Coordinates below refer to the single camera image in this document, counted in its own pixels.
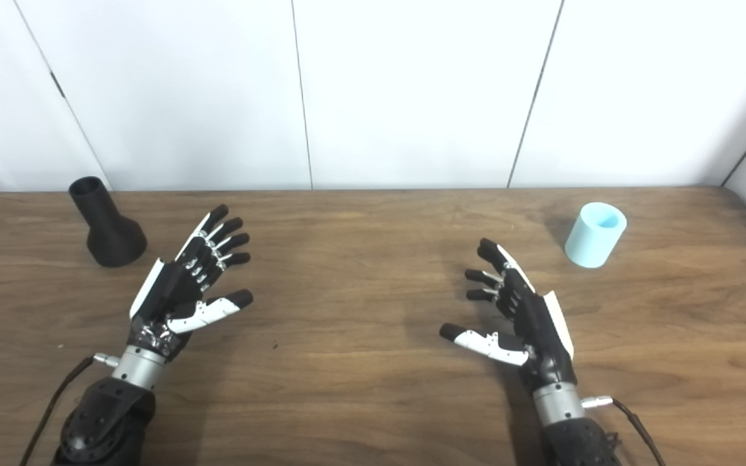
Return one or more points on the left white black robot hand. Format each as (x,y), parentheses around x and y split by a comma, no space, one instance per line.
(172,288)

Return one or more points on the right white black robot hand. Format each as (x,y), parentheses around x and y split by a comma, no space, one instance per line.
(538,323)

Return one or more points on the black flared nozzle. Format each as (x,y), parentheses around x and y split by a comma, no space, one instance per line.
(111,236)

